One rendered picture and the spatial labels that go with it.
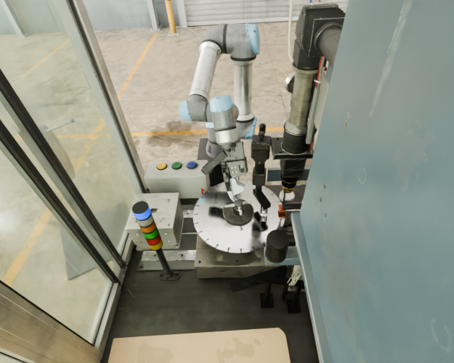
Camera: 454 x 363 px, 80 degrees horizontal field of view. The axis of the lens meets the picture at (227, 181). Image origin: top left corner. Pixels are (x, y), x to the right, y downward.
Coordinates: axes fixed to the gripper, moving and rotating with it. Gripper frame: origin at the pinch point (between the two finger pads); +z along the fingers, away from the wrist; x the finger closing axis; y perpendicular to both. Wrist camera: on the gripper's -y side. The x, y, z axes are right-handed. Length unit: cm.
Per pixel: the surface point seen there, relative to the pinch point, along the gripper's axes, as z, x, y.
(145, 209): -8.2, -27.9, -17.9
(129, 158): -19.8, 2.8, -37.8
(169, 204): 1.4, 4.5, -26.6
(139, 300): 29.4, -16.5, -36.5
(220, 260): 19.7, -8.7, -6.2
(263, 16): -216, 554, 11
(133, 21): -259, 519, -263
